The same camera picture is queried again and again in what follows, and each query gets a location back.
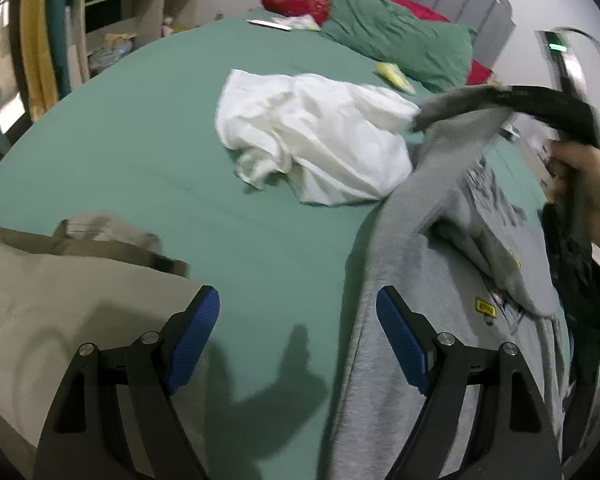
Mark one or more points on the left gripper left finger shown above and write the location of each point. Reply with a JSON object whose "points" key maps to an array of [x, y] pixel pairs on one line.
{"points": [[83, 435]]}

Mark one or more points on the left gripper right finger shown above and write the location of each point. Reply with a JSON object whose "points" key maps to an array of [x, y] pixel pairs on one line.
{"points": [[511, 436]]}

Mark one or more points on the grey sweatshirt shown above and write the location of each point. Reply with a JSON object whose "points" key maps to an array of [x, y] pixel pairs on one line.
{"points": [[469, 260]]}

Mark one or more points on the person's right hand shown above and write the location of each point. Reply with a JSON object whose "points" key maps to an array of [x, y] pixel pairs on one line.
{"points": [[567, 156]]}

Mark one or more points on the green pillow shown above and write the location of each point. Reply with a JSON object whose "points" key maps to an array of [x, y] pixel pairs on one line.
{"points": [[435, 53]]}

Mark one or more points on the yellow small cloth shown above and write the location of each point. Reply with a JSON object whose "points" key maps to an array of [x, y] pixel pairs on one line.
{"points": [[393, 75]]}

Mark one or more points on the khaki folded garment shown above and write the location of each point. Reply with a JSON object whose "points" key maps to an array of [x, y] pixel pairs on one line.
{"points": [[56, 294]]}

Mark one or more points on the black garment pile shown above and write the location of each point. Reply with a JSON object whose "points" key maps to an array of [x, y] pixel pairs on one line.
{"points": [[576, 278]]}

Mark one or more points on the white crumpled garment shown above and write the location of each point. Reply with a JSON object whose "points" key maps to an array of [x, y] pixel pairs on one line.
{"points": [[336, 142]]}

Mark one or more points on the white papers by pillow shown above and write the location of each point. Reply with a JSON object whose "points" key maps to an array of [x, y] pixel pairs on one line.
{"points": [[300, 22]]}

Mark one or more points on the green bed sheet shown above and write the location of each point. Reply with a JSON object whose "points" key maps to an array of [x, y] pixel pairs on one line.
{"points": [[138, 142]]}

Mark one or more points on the beige wooden shelf unit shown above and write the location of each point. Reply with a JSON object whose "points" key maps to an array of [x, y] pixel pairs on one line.
{"points": [[93, 22]]}

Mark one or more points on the teal and yellow curtain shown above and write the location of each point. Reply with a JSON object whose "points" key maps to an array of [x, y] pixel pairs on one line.
{"points": [[44, 47]]}

